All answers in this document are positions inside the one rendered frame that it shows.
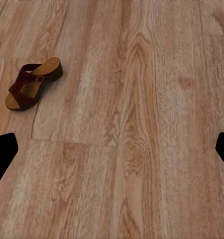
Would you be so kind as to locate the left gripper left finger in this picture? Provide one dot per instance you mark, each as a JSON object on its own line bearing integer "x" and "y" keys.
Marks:
{"x": 8, "y": 150}

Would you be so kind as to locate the sandal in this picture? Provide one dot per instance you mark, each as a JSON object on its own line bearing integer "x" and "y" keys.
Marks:
{"x": 27, "y": 89}

